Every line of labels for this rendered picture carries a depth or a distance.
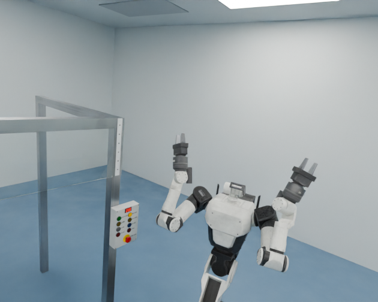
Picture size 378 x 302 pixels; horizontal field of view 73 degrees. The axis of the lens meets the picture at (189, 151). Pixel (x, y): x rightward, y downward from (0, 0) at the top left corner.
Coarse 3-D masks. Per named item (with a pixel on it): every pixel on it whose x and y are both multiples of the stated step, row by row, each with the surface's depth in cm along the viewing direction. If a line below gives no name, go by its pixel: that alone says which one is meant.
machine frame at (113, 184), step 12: (36, 96) 212; (36, 108) 215; (60, 108) 185; (72, 108) 173; (84, 108) 165; (108, 180) 153; (108, 192) 155; (108, 204) 156; (108, 216) 158; (108, 228) 159; (108, 240) 161; (48, 252) 250; (108, 252) 162; (48, 264) 253; (108, 264) 164; (108, 276) 167; (108, 288) 169; (108, 300) 172
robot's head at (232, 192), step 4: (224, 184) 150; (228, 184) 150; (224, 188) 149; (228, 188) 148; (232, 188) 148; (224, 192) 151; (228, 192) 149; (232, 192) 148; (236, 192) 147; (240, 192) 146; (228, 196) 153; (232, 196) 149; (236, 196) 151; (232, 200) 148; (236, 200) 149
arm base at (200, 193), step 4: (196, 188) 161; (200, 188) 161; (204, 188) 162; (196, 192) 159; (200, 192) 159; (204, 192) 160; (208, 192) 160; (196, 196) 157; (200, 196) 157; (204, 196) 158; (208, 196) 158; (200, 200) 155; (204, 200) 156; (208, 200) 158; (200, 204) 156; (204, 204) 158; (200, 208) 159; (196, 212) 163
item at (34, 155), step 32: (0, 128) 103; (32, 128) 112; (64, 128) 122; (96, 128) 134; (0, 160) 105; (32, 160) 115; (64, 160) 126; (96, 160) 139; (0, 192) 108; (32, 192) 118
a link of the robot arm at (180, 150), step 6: (174, 144) 153; (180, 144) 148; (186, 144) 148; (174, 150) 153; (180, 150) 148; (186, 150) 149; (180, 156) 147; (174, 162) 148; (180, 162) 147; (186, 162) 148
